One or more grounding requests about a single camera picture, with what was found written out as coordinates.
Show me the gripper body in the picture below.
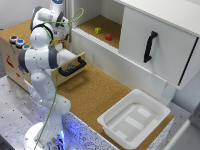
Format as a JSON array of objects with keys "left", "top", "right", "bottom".
[{"left": 53, "top": 21, "right": 70, "bottom": 40}]

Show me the yellow block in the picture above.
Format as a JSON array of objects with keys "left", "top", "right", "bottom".
[{"left": 94, "top": 26, "right": 102, "bottom": 35}]

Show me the wooden drawer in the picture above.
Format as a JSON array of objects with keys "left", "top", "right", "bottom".
[{"left": 49, "top": 47, "right": 87, "bottom": 78}]

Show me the green button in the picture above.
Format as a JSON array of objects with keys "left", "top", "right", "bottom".
[{"left": 21, "top": 43, "right": 32, "bottom": 52}]

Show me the blue button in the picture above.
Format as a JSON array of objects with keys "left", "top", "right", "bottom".
[{"left": 15, "top": 38, "right": 26, "bottom": 48}]

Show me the red button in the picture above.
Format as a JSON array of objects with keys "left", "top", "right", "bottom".
[{"left": 8, "top": 34, "right": 19, "bottom": 44}]

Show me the white cabinet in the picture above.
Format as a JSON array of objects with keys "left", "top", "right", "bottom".
[{"left": 71, "top": 0, "right": 200, "bottom": 108}]

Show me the wooden drawer box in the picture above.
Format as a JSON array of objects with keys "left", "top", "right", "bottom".
[{"left": 0, "top": 18, "right": 73, "bottom": 93}]

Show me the white sliding door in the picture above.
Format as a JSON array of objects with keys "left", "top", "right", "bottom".
[{"left": 117, "top": 5, "right": 200, "bottom": 88}]

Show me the white plastic box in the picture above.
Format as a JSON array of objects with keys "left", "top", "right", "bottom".
[{"left": 96, "top": 88, "right": 172, "bottom": 150}]

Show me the black drawer handle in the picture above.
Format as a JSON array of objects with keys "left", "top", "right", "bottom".
[{"left": 58, "top": 56, "right": 87, "bottom": 78}]

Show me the green cable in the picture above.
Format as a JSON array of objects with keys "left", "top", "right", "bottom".
[{"left": 33, "top": 7, "right": 85, "bottom": 150}]

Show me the black door handle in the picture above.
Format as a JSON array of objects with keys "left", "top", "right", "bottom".
[{"left": 143, "top": 30, "right": 159, "bottom": 64}]

